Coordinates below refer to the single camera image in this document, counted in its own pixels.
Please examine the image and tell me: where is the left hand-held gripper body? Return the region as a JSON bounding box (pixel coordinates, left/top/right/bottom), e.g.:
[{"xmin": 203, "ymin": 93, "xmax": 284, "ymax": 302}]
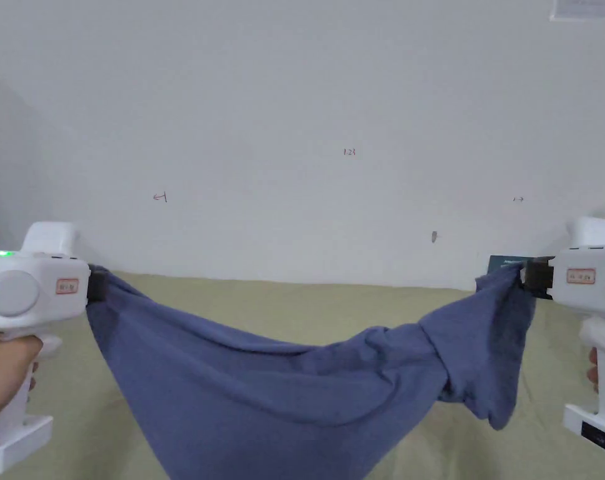
[{"xmin": 0, "ymin": 222, "xmax": 111, "ymax": 476}]

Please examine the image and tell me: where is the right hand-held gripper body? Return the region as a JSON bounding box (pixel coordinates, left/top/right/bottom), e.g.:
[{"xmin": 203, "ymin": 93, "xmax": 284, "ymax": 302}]
[{"xmin": 521, "ymin": 216, "xmax": 605, "ymax": 462}]

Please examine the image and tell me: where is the dark blue shirt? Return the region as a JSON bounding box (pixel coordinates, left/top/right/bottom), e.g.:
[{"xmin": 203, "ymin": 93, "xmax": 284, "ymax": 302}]
[{"xmin": 84, "ymin": 264, "xmax": 539, "ymax": 480}]

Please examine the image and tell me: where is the person's left hand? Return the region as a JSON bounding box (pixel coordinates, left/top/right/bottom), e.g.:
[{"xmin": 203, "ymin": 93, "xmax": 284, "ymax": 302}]
[{"xmin": 0, "ymin": 332, "xmax": 44, "ymax": 441}]

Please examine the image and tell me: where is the dark teal card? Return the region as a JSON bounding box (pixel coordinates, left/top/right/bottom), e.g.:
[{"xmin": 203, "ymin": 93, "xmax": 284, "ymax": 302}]
[{"xmin": 488, "ymin": 254, "xmax": 528, "ymax": 275}]

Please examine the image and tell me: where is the bed with beige sheet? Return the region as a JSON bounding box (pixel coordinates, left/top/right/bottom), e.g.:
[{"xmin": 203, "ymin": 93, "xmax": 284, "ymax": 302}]
[{"xmin": 17, "ymin": 269, "xmax": 605, "ymax": 480}]

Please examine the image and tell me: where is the white paper notice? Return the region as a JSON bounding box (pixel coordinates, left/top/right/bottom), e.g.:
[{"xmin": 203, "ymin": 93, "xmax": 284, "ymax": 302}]
[{"xmin": 549, "ymin": 0, "xmax": 605, "ymax": 23}]

